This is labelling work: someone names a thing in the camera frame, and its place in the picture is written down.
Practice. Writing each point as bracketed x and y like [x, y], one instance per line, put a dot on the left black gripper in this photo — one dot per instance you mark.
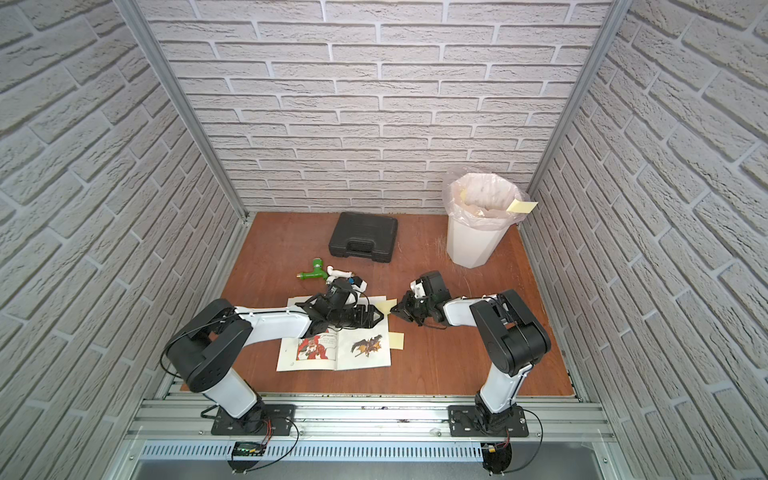
[358, 315]

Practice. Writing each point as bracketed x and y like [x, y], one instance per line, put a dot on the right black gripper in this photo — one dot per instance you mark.
[403, 309]

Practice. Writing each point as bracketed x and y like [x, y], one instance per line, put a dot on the yellow sticky note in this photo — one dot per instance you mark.
[396, 340]
[386, 306]
[521, 207]

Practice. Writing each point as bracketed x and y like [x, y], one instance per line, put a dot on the illustrated picture book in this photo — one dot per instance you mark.
[338, 349]

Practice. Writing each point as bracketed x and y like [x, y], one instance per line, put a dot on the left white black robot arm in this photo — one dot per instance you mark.
[204, 350]

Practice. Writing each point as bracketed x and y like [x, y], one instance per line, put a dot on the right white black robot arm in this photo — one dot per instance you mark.
[514, 338]

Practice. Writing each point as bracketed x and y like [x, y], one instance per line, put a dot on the yellow sticky note on bin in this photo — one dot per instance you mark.
[521, 207]

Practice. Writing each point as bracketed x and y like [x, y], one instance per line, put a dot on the green and white faucet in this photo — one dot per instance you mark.
[326, 273]

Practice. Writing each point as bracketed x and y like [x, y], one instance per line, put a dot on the black plastic tool case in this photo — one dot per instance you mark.
[364, 235]

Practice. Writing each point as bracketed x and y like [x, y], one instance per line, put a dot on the white trash bin with bag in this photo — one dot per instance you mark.
[475, 203]

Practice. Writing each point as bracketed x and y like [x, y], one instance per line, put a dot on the right controller board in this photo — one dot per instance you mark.
[496, 457]

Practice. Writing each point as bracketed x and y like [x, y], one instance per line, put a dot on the controller board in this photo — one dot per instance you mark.
[244, 449]
[496, 457]

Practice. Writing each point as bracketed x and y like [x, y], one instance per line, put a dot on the left controller board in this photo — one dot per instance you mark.
[244, 449]

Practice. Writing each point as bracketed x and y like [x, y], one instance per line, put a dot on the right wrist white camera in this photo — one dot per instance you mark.
[418, 289]

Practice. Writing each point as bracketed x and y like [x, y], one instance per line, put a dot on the wrist white camera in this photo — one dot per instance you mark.
[357, 283]
[418, 289]

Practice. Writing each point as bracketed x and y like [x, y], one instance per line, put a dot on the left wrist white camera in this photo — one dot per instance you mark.
[357, 283]

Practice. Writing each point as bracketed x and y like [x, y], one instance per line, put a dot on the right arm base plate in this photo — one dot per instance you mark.
[476, 421]

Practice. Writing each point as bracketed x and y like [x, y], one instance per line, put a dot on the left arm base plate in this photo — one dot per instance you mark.
[255, 422]

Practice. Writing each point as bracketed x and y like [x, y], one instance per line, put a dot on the aluminium front frame rail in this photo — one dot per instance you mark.
[354, 428]

